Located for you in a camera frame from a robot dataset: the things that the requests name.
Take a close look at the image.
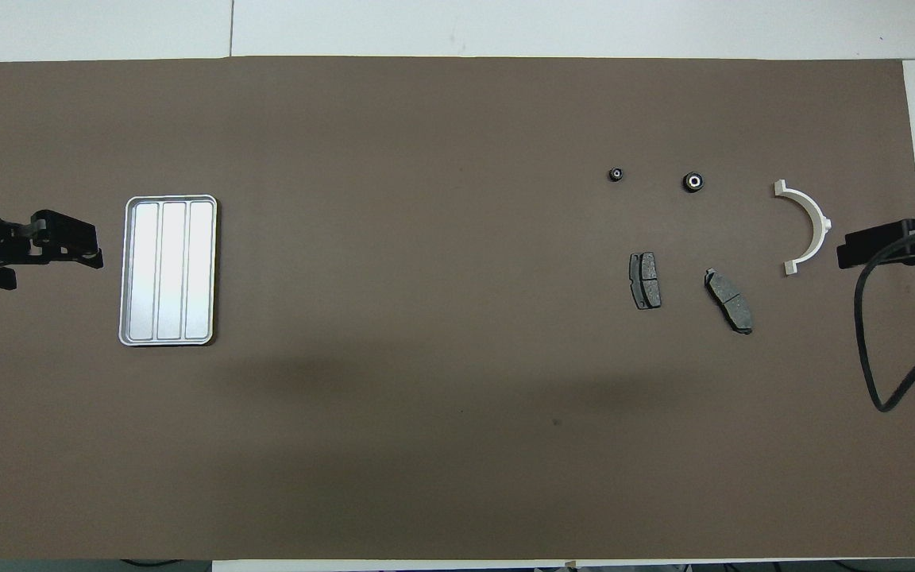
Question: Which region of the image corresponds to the silver metal tray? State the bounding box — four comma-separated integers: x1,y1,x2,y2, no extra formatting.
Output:
118,195,218,347

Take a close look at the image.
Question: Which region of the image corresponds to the long grey brake pad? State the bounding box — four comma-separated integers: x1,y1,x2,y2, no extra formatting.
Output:
704,269,754,335

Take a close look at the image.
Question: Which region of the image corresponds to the short grey brake pad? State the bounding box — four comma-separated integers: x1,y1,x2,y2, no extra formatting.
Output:
629,252,662,311

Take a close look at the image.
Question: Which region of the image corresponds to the brown table mat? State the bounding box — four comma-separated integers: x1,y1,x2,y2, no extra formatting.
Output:
0,57,915,561

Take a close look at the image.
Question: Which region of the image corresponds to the white semicircular bracket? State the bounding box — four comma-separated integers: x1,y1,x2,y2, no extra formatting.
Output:
773,180,833,276

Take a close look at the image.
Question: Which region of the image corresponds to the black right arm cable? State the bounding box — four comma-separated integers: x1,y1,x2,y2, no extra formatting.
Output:
855,218,915,412

